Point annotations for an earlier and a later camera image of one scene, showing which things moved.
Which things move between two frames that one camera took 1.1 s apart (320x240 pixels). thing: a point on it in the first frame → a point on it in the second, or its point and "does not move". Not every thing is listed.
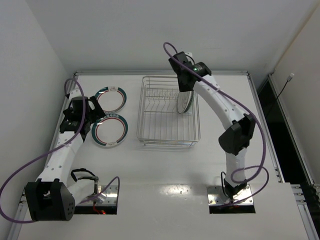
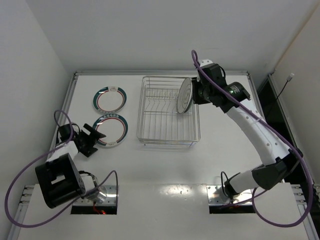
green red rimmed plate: x=110 y=131 does not move
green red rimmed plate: x=111 y=99 does not move
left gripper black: x=93 y=110 → x=88 y=139
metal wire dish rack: x=158 y=121 does not move
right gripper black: x=185 y=85 → x=196 y=91
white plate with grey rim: x=184 y=98 does not move
